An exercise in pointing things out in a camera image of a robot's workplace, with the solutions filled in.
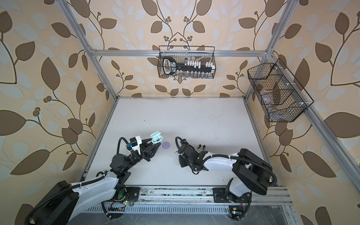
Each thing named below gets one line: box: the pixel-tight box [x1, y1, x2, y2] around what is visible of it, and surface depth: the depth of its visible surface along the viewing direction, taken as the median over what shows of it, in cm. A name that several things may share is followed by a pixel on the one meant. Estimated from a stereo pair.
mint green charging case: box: [150, 131, 164, 143], surface depth 71 cm
